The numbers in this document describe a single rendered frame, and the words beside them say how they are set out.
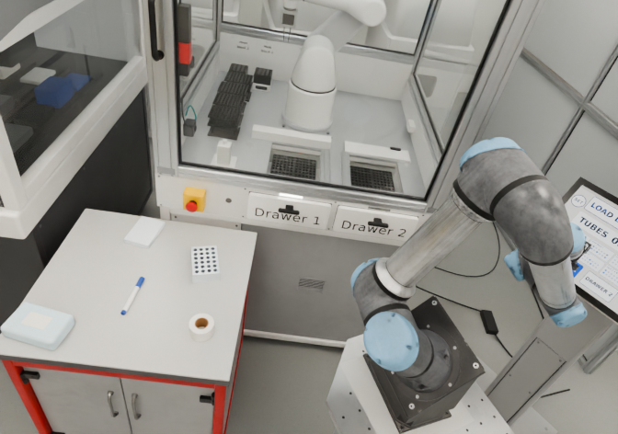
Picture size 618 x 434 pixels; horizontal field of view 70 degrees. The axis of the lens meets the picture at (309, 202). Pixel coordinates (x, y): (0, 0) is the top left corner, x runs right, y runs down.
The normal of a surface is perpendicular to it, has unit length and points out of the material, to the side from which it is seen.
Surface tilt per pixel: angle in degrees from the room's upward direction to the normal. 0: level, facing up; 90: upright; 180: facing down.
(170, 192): 90
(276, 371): 0
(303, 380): 1
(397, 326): 47
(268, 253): 90
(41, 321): 0
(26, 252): 90
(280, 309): 90
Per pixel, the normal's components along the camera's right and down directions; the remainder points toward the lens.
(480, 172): -0.84, -0.20
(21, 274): -0.04, 0.62
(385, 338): -0.51, -0.38
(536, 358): -0.77, 0.29
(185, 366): 0.15, -0.77
